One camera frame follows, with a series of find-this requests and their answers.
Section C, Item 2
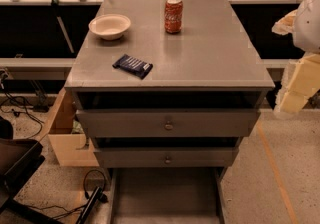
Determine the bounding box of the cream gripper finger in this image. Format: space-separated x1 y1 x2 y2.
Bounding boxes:
271 10 297 35
275 53 320 114

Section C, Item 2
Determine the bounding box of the red coke can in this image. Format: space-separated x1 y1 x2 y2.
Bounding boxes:
164 0 183 33

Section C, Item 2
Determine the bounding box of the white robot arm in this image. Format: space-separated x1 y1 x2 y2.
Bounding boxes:
272 0 320 115

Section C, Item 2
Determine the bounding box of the grey open bottom drawer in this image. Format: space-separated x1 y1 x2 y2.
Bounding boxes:
107 167 227 224

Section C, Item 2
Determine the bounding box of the grey middle drawer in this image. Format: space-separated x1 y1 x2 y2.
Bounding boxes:
94 147 239 168

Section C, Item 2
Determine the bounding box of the grey top drawer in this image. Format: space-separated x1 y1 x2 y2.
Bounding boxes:
77 109 260 138

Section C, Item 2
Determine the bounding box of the dark blue snack bar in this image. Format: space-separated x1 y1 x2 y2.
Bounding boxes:
112 54 153 79

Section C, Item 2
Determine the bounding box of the white bowl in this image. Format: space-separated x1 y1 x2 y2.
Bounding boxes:
89 14 131 41

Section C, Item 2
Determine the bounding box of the black power strip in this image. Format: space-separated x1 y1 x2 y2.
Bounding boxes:
76 187 102 224

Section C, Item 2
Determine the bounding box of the cardboard box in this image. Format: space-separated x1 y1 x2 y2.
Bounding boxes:
45 88 98 167

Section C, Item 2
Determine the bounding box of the black office chair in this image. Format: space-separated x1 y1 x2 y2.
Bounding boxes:
0 117 62 224

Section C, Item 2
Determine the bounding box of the black cable on floor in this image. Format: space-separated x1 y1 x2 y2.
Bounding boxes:
0 73 45 140

